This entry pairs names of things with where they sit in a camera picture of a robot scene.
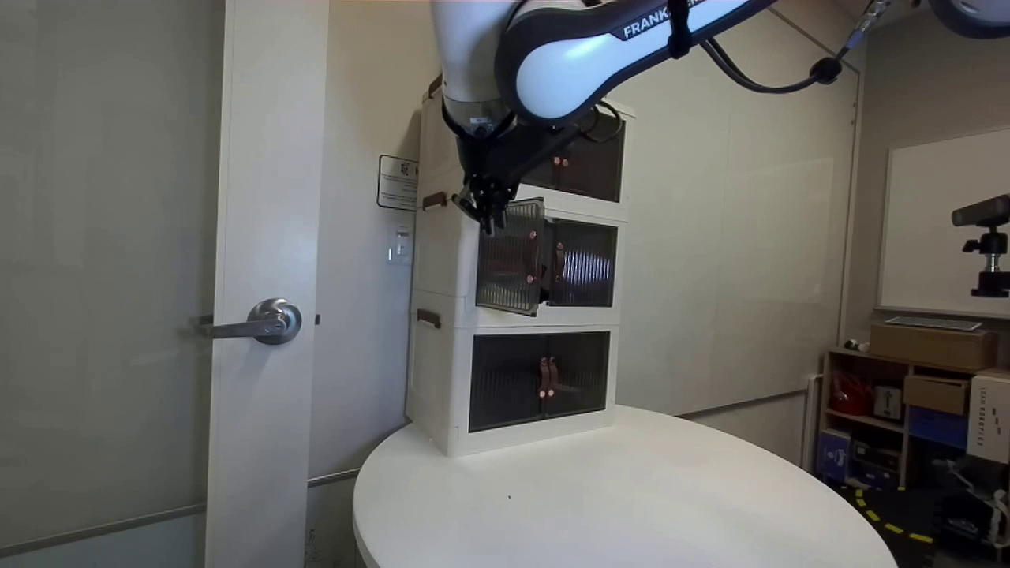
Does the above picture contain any wooden shelf unit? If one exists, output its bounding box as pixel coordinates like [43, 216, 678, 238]
[814, 350, 971, 492]

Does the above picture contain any dark cabinet door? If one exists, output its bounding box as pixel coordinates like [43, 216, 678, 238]
[467, 332, 609, 431]
[478, 199, 551, 315]
[526, 112, 626, 203]

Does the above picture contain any white wall sign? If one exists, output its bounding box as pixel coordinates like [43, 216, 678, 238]
[375, 153, 418, 210]

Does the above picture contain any cardboard box on shelf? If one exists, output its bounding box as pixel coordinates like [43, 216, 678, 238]
[868, 315, 1002, 371]

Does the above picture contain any dark bottom cabinet door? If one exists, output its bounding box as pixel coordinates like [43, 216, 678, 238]
[467, 332, 609, 431]

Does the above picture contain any light switch plate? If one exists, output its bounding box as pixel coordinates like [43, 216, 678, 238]
[385, 233, 415, 264]

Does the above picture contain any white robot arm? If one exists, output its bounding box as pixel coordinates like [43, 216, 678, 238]
[428, 0, 889, 230]

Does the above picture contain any white stacked cabinet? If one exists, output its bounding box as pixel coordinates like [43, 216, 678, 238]
[409, 97, 630, 453]

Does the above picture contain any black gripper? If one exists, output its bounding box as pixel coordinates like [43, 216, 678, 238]
[444, 112, 580, 233]

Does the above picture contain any white whiteboard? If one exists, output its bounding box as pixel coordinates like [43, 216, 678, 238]
[878, 128, 1010, 317]

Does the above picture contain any dark top cabinet door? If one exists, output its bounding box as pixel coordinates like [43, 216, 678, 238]
[526, 112, 626, 203]

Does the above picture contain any white room door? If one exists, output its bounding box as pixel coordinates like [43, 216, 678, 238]
[207, 0, 329, 568]

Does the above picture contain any black camera on mount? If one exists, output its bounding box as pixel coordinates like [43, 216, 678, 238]
[949, 191, 1010, 295]

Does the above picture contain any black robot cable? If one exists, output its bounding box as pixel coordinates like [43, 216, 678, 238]
[587, 0, 898, 123]

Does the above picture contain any white box right edge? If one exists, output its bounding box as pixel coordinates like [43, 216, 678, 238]
[965, 370, 1010, 464]

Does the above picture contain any silver door handle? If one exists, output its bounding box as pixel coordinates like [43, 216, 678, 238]
[199, 295, 304, 342]

